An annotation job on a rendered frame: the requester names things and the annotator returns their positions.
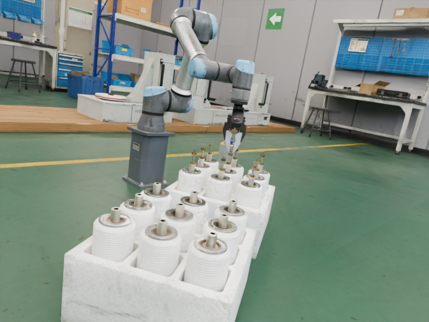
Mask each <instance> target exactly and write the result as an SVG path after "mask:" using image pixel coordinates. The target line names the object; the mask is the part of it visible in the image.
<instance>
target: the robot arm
mask: <svg viewBox="0 0 429 322"><path fill-rule="evenodd" d="M170 28H171V30H172V32H173V34H174V35H175V36H177V38H178V40H179V42H180V44H181V46H182V48H183V50H184V55H183V59H182V62H181V66H180V69H179V73H178V75H177V79H176V83H175V84H174V85H172V87H171V89H170V90H167V88H166V87H163V86H148V87H146V88H145V89H144V94H143V103H142V114H141V117H140V119H139V122H138V123H137V129H139V130H143V131H147V132H157V133H162V132H165V122H164V118H163V115H164V112H177V113H187V112H189V111H190V110H191V108H192V106H193V100H194V97H193V95H192V91H191V86H192V83H193V80H194V78H197V79H206V80H211V81H217V82H223V83H229V84H232V91H231V90H230V93H232V94H231V96H230V97H231V99H230V102H231V103H234V106H233V110H232V114H229V115H228V118H227V122H225V124H224V127H223V136H224V140H225V145H226V149H227V151H228V152H229V153H230V143H231V141H230V139H231V137H232V132H231V131H230V130H232V129H234V130H237V131H238V133H236V134H235V139H236V140H235V142H234V147H233V148H232V153H233V152H235V151H236V150H237V148H238V147H239V145H240V144H241V141H242V140H243V138H244V137H245V134H246V125H245V122H246V121H245V116H244V111H245V108H244V107H243V105H248V101H249V99H250V92H251V87H252V80H253V75H254V68H255V63H254V62H252V61H246V60H240V59H239V60H237V61H236V64H235V65H229V64H225V63H218V62H215V61H210V60H209V59H208V57H207V55H206V53H205V52H204V46H206V45H208V43H209V40H213V39H214V38H215V36H216V34H217V30H218V23H217V19H216V17H215V16H214V15H213V14H210V13H208V12H204V11H200V10H196V9H193V8H189V7H181V8H178V9H177V10H175V11H174V12H173V14H172V15H171V17H170ZM239 130H240V131H239Z"/></svg>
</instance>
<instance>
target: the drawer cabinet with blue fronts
mask: <svg viewBox="0 0 429 322"><path fill-rule="evenodd" d="M83 66H84V56H83V55H78V54H71V53H67V52H59V51H56V80H55V89H53V90H54V91H60V92H68V76H67V73H72V72H71V70H75V71H78V72H81V73H83ZM51 76H52V56H51V55H50V54H49V53H48V51H45V77H46V78H49V79H51ZM45 85H46V88H47V89H51V90H52V88H51V81H48V80H45Z"/></svg>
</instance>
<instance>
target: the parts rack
mask: <svg viewBox="0 0 429 322"><path fill-rule="evenodd" d="M107 1H108V0H106V2H105V4H104V5H103V8H102V9H101V7H102V0H98V6H97V16H96V34H95V45H94V63H93V77H97V76H98V74H99V73H100V72H101V70H102V68H103V67H104V65H105V63H106V62H107V60H108V59H109V67H108V76H107V81H104V82H106V83H107V84H104V85H103V87H104V88H107V92H106V93H107V94H110V90H112V91H124V92H132V90H133V89H134V88H131V87H129V88H127V87H121V86H112V85H111V78H112V62H113V59H115V60H119V61H126V62H131V63H138V64H142V65H143V64H144V59H139V58H135V57H128V56H122V55H118V54H114V38H115V30H116V23H118V24H123V25H126V26H131V27H136V28H139V29H143V30H146V31H150V32H154V33H158V34H161V35H165V36H170V37H173V38H176V39H175V47H174V55H177V47H178V42H179V40H178V38H177V36H175V35H174V34H173V32H172V30H171V28H170V27H166V26H162V25H159V24H155V23H152V22H148V21H145V20H141V19H136V18H134V17H130V16H127V15H123V14H120V13H117V0H114V2H113V10H112V13H101V12H102V11H103V9H104V7H105V5H106V3H107ZM200 1H201V0H197V8H193V9H196V10H200ZM179 7H180V8H181V7H183V0H180V5H179ZM101 19H103V20H108V21H111V22H112V26H111V35H110V40H109V38H108V36H107V33H106V31H105V28H104V26H103V24H102V21H101ZM100 23H101V25H102V28H103V30H104V32H105V35H106V37H107V40H108V41H109V44H110V47H109V48H110V49H103V48H98V44H99V35H100ZM179 43H180V42H179ZM180 45H181V44H180ZM181 47H182V46H181ZM98 49H103V50H110V51H109V53H104V52H98ZM182 49H183V48H182ZM183 51H184V50H183ZM98 57H101V58H107V59H106V61H105V62H104V64H103V66H102V67H101V68H100V70H99V72H98V73H97V74H96V72H97V62H98ZM179 69H180V66H177V65H174V73H175V70H179ZM172 81H174V74H173V80H172Z"/></svg>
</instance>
